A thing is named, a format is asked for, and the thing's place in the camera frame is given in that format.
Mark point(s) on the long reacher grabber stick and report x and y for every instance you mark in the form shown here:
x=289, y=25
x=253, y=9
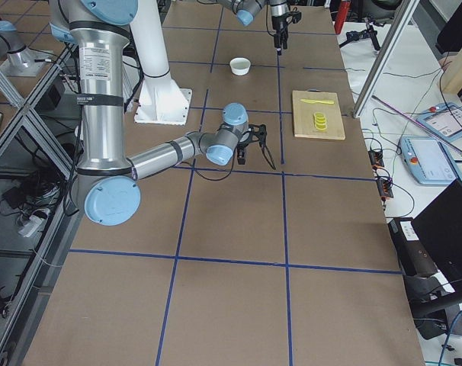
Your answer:
x=426, y=129

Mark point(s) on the black camera tripod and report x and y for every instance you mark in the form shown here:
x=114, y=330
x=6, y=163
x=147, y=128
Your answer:
x=368, y=33

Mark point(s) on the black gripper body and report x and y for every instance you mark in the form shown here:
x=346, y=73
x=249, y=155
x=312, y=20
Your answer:
x=277, y=22
x=242, y=148

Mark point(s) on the bamboo cutting board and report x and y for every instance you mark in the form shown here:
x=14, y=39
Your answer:
x=304, y=120

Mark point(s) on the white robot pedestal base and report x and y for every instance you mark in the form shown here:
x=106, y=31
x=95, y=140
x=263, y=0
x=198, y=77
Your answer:
x=161, y=101

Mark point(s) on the aluminium frame post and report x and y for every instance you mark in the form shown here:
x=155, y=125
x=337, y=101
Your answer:
x=400, y=21

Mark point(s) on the red cylinder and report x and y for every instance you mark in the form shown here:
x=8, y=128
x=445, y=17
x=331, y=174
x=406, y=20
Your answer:
x=341, y=15

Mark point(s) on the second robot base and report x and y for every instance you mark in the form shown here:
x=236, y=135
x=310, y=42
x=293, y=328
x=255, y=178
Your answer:
x=20, y=59

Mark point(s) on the yellow plastic knife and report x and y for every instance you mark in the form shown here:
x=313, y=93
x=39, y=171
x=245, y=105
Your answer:
x=315, y=101

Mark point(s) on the blue teach pendant far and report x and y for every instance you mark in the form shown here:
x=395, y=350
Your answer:
x=445, y=120

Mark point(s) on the black monitor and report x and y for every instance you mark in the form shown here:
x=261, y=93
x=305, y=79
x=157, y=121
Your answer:
x=439, y=228

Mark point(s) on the white power strip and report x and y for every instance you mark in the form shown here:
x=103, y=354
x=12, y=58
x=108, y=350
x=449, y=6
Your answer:
x=30, y=226

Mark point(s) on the blue teach pendant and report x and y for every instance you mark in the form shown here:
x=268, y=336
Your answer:
x=427, y=161
x=445, y=120

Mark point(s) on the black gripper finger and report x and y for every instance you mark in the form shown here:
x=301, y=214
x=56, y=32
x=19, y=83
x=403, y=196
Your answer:
x=284, y=38
x=277, y=43
x=241, y=156

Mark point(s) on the black box on floor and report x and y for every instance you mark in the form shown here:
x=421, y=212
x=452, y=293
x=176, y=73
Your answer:
x=412, y=255

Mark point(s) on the orange black small device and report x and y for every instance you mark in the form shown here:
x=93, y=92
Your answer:
x=383, y=178

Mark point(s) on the white ceramic bowl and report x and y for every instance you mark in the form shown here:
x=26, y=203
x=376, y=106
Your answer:
x=239, y=66

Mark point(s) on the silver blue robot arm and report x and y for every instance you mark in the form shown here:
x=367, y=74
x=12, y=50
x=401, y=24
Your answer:
x=246, y=11
x=106, y=187

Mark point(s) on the blue teach pendant near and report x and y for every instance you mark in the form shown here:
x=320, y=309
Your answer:
x=427, y=161

